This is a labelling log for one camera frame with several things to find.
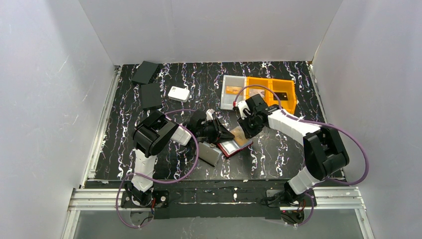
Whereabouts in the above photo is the red leather card holder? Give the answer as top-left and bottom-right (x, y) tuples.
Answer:
(217, 139), (253, 158)

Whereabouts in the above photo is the orange credit card from holder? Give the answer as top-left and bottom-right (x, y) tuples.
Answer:
(230, 126), (253, 147)

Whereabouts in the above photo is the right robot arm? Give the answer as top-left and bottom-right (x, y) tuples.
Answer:
(233, 94), (349, 204)

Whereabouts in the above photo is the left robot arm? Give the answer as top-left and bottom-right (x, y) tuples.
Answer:
(124, 110), (235, 207)

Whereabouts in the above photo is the silver metal card case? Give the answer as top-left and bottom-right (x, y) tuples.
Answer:
(198, 142), (222, 167)

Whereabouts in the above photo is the silver VIP credit card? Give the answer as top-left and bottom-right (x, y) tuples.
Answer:
(248, 88), (265, 98)

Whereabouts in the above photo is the orange credit card in bin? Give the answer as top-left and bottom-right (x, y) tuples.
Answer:
(225, 86), (242, 95)

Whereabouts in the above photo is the black VIP credit card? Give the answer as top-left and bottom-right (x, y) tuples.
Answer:
(275, 92), (289, 101)

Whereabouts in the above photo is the white square device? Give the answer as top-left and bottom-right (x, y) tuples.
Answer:
(168, 86), (190, 103)

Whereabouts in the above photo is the yellow middle plastic bin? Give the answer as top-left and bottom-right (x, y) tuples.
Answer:
(244, 77), (273, 106)

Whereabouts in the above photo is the yellow plastic bin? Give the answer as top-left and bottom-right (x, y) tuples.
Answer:
(244, 77), (273, 106)
(271, 79), (297, 114)

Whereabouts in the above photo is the white plastic bin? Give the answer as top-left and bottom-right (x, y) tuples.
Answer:
(220, 75), (246, 110)

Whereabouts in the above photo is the yellow right plastic bin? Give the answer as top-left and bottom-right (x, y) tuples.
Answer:
(271, 79), (297, 114)

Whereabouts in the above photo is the black box near device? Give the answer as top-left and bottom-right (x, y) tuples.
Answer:
(140, 83), (162, 111)

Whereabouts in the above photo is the black box far corner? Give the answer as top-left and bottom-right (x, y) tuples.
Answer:
(131, 61), (162, 85)

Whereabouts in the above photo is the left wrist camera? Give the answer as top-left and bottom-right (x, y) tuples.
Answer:
(206, 109), (215, 121)

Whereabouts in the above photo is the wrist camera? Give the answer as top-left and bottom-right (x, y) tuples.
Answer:
(233, 101), (251, 120)
(206, 109), (215, 121)

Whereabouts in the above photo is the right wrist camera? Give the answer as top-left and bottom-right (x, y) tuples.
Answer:
(233, 101), (251, 120)

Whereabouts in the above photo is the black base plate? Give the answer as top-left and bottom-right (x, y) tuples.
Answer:
(119, 180), (317, 222)

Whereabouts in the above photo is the aluminium frame rail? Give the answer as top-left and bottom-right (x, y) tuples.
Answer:
(62, 184), (374, 239)

